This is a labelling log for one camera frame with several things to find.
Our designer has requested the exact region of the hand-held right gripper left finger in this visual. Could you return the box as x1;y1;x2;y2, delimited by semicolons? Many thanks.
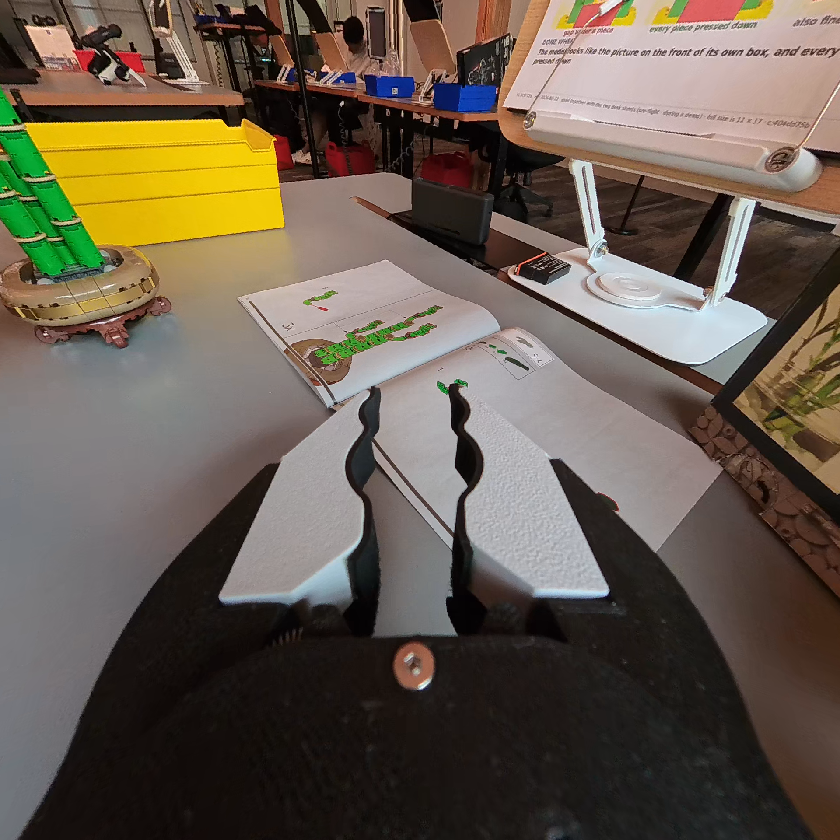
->
218;386;383;636

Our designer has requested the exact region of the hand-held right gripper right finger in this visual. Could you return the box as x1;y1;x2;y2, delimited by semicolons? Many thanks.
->
446;384;611;636

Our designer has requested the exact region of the green lego bamboo model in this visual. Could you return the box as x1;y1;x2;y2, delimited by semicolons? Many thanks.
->
0;85;173;349

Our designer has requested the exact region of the yellow plastic bin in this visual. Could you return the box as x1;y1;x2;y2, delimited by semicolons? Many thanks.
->
23;118;286;247

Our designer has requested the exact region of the lego instruction booklet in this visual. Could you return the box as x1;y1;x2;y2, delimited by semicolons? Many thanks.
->
238;260;723;552

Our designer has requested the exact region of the lego set box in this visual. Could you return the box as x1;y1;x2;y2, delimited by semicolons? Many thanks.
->
689;262;840;562

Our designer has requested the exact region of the white wooden document stand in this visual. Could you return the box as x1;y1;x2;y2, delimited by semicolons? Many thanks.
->
497;0;840;366

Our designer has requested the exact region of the black orange battery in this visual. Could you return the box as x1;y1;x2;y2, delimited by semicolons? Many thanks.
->
515;252;573;285

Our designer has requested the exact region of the black charger box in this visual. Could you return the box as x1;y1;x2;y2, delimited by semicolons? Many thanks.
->
411;177;495;247

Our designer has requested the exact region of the black office chair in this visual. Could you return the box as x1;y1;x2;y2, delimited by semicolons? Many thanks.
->
502;141;567;221

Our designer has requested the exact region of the black pole stand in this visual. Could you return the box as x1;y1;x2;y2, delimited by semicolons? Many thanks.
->
282;0;324;179

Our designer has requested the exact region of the long wooden desk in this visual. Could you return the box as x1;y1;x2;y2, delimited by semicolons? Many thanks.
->
255;77;509;198

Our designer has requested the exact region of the wooden background desk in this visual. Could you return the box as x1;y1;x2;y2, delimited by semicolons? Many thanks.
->
0;66;247;126

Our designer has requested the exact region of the black box on desk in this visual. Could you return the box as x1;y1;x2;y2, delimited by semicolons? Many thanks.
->
456;33;514;86

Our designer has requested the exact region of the printed instruction sheet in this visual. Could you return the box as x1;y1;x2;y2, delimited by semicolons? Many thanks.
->
502;0;840;135

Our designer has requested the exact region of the white tablet stand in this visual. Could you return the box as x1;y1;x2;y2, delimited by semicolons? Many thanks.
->
150;0;201;84

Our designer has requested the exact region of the black white spare gripper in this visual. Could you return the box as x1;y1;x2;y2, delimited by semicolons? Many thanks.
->
82;24;148;86

